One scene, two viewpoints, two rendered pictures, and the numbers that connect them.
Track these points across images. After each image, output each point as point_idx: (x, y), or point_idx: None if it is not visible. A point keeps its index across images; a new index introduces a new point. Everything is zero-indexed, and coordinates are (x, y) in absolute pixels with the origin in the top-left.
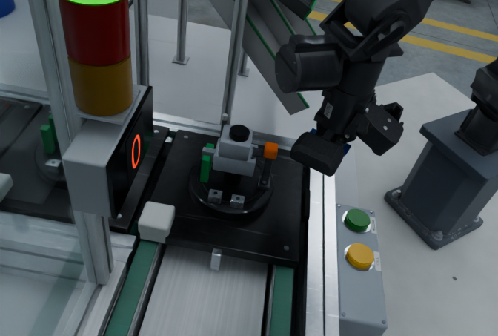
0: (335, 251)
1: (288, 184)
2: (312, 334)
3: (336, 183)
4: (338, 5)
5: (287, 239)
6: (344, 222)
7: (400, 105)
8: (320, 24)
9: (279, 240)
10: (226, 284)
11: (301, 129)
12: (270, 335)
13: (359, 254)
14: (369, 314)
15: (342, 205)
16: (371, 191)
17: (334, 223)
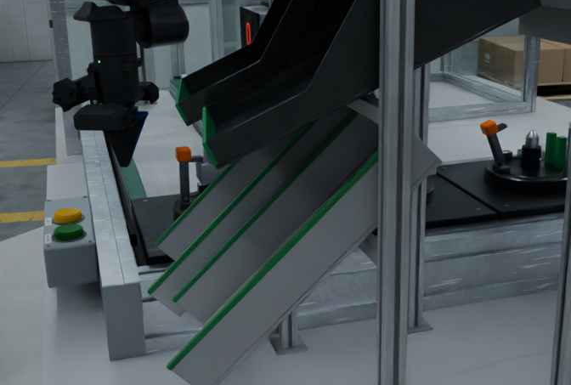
0: (93, 217)
1: (158, 230)
2: (110, 187)
3: (81, 365)
4: None
5: (145, 205)
6: (84, 231)
7: (57, 82)
8: (156, 2)
9: (154, 202)
10: None
11: None
12: (144, 190)
13: (69, 211)
14: (61, 200)
15: (87, 241)
16: (16, 374)
17: (95, 229)
